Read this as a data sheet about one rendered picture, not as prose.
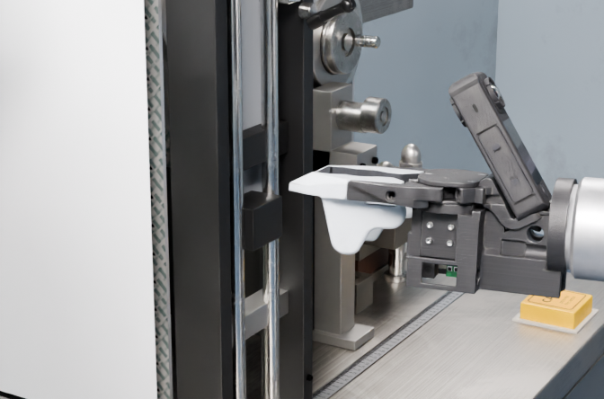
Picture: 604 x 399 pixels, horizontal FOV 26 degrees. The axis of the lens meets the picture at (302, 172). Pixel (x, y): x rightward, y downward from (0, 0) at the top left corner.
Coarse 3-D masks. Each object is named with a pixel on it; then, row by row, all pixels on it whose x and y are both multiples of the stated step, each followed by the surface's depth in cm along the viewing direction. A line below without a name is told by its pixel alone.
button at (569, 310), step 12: (528, 300) 161; (540, 300) 161; (552, 300) 161; (564, 300) 161; (576, 300) 161; (588, 300) 161; (528, 312) 160; (540, 312) 159; (552, 312) 159; (564, 312) 158; (576, 312) 158; (588, 312) 162; (552, 324) 159; (564, 324) 158; (576, 324) 158
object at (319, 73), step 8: (328, 0) 147; (336, 0) 149; (320, 8) 146; (320, 32) 147; (320, 56) 148; (320, 64) 148; (320, 72) 148; (320, 80) 148; (328, 80) 150; (336, 80) 152; (344, 80) 153
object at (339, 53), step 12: (324, 24) 147; (336, 24) 147; (348, 24) 149; (360, 24) 152; (324, 36) 147; (336, 36) 147; (348, 36) 149; (324, 48) 147; (336, 48) 147; (348, 48) 150; (360, 48) 153; (324, 60) 148; (336, 60) 148; (348, 60) 150; (336, 72) 149; (348, 72) 151
